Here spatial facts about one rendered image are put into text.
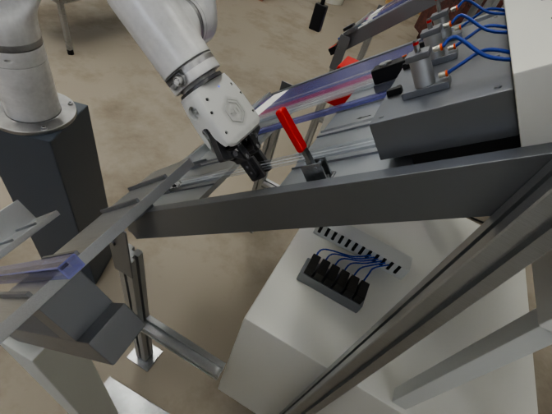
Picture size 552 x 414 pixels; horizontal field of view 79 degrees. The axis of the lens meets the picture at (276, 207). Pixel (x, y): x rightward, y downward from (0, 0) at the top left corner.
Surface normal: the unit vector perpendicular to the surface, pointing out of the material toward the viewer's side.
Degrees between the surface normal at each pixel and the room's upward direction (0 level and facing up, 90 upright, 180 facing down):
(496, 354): 90
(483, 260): 90
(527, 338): 90
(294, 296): 0
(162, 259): 0
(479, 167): 90
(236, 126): 39
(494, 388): 0
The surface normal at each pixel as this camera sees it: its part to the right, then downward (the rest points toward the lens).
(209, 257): 0.22, -0.66
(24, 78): 0.55, 0.69
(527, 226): -0.44, 0.59
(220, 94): 0.69, -0.25
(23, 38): 0.83, 0.52
